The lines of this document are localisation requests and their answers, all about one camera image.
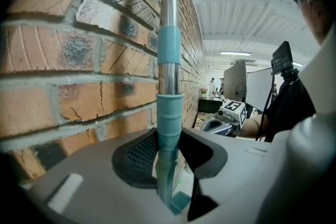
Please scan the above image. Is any teal mop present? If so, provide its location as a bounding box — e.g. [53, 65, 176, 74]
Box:
[154, 0, 192, 216]

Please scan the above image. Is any black monitor on stand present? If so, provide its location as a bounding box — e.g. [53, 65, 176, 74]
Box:
[270, 40, 300, 82]

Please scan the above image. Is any person's head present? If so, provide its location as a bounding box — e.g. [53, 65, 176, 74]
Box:
[289, 0, 336, 46]

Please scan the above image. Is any long ceiling light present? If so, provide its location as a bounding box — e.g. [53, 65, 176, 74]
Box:
[219, 50, 252, 57]

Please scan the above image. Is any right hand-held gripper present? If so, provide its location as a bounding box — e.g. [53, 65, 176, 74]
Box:
[202, 99, 248, 137]

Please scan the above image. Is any brick partition panel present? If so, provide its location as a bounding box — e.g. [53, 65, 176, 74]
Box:
[223, 58, 248, 103]

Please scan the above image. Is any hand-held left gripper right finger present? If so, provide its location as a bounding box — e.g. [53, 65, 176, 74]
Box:
[181, 127, 275, 224]

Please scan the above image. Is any person's right forearm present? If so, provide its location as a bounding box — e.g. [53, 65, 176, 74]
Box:
[239, 113, 271, 140]

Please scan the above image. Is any black cabinet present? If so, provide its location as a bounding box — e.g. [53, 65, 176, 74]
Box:
[197, 97, 224, 114]

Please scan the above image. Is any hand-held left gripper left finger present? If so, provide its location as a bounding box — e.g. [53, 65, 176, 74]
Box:
[27, 127, 182, 224]

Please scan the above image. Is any person's torso black shirt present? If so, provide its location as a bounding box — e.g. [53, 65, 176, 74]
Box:
[264, 77, 317, 143]

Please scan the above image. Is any whiteboard panel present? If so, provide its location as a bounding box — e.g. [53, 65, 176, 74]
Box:
[246, 66, 274, 111]

